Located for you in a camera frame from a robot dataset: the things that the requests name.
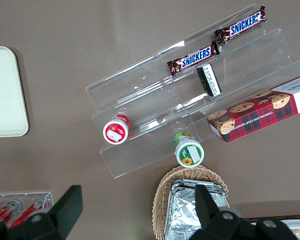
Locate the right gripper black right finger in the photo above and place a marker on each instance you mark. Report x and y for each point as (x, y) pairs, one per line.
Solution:
(212, 225)

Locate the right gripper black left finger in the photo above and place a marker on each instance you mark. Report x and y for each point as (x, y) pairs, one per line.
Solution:
(52, 220)

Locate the oval light wicker basket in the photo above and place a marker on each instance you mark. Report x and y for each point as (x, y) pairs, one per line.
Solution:
(162, 195)

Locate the cream plastic tray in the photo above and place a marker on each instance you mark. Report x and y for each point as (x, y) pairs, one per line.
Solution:
(5, 92)

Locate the red cola bottle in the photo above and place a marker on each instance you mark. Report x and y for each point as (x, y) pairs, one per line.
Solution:
(5, 212)
(27, 213)

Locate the stacked aluminium foil containers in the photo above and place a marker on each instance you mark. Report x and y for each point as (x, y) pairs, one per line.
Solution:
(182, 212)

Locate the clear acrylic bottle rack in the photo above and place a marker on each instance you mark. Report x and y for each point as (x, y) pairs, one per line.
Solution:
(22, 197)

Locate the white rectangular snack bin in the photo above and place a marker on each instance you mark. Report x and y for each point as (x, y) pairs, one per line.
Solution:
(277, 221)

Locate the green lid snack cup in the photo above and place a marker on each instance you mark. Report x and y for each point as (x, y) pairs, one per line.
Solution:
(189, 153)

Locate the clear rice cracker bag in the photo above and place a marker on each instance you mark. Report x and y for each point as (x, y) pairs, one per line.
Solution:
(298, 233)

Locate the red lid snack cup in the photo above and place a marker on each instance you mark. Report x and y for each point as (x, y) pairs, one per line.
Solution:
(115, 131)

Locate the red tartan cookie box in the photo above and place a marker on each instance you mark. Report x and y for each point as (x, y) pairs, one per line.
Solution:
(255, 115)

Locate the clear acrylic stepped shelf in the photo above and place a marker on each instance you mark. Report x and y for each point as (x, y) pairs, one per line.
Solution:
(145, 100)

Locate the small black white box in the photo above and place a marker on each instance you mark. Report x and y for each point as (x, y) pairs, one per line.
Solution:
(208, 80)

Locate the Snickers chocolate bar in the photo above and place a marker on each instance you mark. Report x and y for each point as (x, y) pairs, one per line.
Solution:
(196, 58)
(242, 24)

